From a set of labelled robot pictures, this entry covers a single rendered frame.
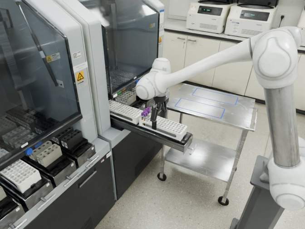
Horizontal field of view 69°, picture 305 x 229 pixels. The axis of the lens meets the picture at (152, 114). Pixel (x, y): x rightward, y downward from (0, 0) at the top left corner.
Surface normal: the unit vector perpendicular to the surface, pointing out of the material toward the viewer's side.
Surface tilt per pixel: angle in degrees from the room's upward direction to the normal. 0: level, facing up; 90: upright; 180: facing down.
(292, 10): 90
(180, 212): 0
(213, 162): 0
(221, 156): 0
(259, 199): 90
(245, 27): 90
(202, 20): 90
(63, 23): 29
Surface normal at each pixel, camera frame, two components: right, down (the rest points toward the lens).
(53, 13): 0.44, -0.58
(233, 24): -0.50, 0.47
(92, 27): 0.86, 0.30
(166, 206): 0.03, -0.83
